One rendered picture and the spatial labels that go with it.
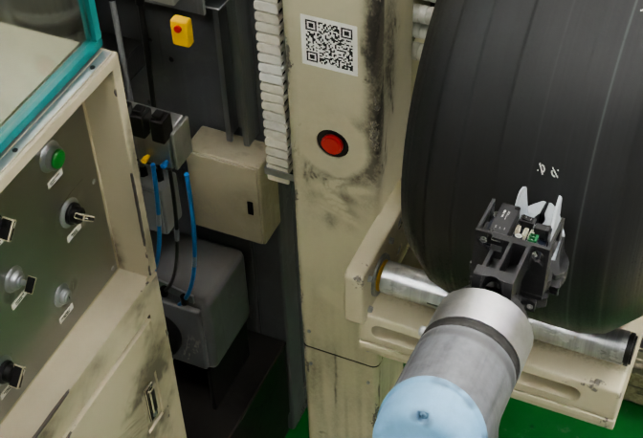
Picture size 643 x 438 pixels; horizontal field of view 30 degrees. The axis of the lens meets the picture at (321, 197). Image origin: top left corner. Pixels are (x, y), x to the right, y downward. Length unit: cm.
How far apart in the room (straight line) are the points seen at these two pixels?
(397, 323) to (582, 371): 25
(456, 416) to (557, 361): 65
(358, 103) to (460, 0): 30
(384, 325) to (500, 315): 61
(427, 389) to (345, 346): 91
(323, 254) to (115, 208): 33
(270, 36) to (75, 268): 38
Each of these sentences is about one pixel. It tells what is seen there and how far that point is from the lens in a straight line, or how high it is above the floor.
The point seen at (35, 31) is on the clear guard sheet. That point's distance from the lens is 132.
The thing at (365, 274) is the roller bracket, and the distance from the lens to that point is 156.
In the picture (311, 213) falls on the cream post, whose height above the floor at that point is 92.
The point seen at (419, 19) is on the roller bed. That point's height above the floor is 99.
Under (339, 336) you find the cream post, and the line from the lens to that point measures 186.
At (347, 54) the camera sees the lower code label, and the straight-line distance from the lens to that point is 147.
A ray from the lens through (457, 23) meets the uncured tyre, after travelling 126.
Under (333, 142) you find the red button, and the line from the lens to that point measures 157.
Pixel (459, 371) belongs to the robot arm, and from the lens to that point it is 98.
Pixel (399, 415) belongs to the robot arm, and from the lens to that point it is 96.
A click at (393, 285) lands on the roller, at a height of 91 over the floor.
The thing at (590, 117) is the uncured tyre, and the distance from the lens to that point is 122.
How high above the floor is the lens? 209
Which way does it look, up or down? 43 degrees down
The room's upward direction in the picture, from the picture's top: 2 degrees counter-clockwise
